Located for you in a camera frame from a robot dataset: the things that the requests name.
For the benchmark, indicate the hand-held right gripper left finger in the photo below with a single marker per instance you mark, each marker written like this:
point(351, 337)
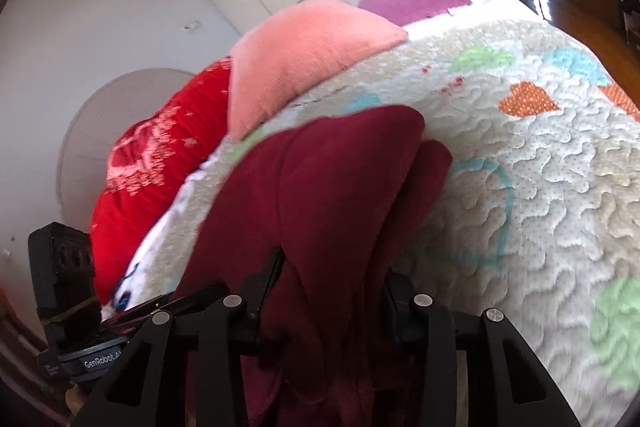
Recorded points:
point(265, 287)

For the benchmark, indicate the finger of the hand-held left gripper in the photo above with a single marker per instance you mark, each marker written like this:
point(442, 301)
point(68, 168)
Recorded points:
point(190, 297)

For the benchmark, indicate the dark red sweater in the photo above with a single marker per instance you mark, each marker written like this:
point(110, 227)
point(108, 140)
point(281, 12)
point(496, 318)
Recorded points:
point(330, 187)

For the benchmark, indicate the purple cloth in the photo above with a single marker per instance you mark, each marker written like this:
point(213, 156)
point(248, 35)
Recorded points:
point(415, 2)

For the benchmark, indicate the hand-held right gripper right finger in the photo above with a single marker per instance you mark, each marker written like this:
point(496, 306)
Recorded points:
point(395, 307)

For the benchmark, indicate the rounded grey headboard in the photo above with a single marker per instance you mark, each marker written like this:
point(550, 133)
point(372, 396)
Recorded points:
point(95, 127)

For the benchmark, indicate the patchwork quilt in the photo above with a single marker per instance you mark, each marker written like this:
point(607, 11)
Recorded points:
point(525, 187)

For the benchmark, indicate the red embroidered comforter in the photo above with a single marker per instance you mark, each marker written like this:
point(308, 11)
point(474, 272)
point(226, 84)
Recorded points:
point(160, 147)

